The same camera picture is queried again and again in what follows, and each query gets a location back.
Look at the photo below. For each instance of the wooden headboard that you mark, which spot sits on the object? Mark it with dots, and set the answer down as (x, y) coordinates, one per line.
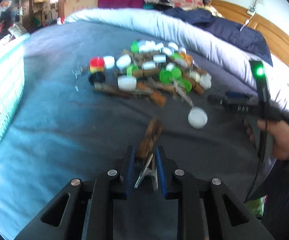
(276, 38)

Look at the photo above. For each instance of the orange-brown wooden clothespin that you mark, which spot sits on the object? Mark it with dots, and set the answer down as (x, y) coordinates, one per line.
(156, 97)

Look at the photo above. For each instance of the yellow bottle cap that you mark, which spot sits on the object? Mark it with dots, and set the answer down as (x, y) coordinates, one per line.
(95, 69)

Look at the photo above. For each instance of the large white bottle cap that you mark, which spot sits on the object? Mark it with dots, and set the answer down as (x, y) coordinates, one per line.
(127, 83)

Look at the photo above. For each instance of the person's right hand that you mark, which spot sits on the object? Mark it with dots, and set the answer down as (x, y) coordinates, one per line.
(280, 132)

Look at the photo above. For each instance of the red bottle cap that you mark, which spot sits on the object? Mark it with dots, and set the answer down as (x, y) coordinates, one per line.
(96, 62)

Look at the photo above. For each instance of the blue-grey bed blanket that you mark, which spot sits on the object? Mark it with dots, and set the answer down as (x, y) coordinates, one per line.
(64, 130)

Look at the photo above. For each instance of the black bottle cap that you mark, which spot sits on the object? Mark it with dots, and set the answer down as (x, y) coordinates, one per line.
(97, 77)

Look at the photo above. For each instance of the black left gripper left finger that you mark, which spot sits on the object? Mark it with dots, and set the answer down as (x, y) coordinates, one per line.
(114, 184)

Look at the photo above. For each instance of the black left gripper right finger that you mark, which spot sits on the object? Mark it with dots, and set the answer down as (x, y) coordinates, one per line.
(177, 184)

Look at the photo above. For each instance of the white bottle cap near front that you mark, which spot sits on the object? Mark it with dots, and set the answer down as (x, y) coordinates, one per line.
(197, 118)

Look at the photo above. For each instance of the silver metal clip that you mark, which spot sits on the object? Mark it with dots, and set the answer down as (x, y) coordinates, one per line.
(149, 170)

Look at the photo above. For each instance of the green bottle cap centre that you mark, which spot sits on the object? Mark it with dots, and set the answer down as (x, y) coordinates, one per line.
(165, 77)

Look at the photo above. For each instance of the navy blue quilt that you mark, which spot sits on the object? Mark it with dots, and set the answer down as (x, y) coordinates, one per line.
(245, 38)

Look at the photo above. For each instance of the white cap at pile right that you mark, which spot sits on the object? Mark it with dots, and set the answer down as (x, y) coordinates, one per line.
(205, 81)

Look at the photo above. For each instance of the turquoise plastic laundry basket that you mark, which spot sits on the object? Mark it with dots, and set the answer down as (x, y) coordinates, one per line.
(12, 80)

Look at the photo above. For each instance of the long brown wooden clothespin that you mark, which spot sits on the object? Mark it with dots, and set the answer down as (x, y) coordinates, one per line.
(112, 91)

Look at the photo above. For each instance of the white bottle cap left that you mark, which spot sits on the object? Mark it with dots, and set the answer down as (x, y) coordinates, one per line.
(109, 62)

